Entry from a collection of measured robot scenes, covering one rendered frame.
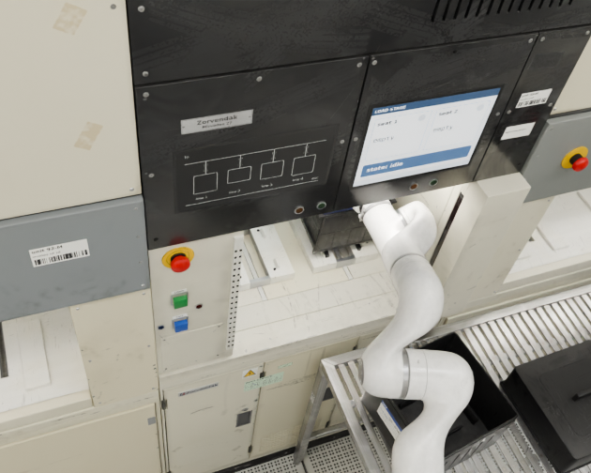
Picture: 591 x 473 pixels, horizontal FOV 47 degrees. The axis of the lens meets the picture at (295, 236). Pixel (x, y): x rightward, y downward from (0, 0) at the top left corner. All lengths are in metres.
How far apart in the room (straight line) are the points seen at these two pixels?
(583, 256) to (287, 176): 1.28
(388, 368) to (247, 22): 0.69
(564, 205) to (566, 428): 0.83
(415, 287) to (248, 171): 0.40
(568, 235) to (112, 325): 1.50
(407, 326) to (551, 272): 1.01
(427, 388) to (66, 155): 0.79
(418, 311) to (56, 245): 0.69
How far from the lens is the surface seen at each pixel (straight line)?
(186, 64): 1.08
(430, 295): 1.36
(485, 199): 1.62
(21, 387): 1.88
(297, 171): 1.32
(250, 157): 1.25
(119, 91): 1.08
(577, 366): 2.11
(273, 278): 1.96
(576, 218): 2.47
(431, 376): 1.37
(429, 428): 1.37
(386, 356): 1.34
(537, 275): 2.25
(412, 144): 1.41
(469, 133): 1.48
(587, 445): 2.01
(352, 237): 1.98
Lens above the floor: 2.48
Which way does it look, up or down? 50 degrees down
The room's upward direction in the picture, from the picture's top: 10 degrees clockwise
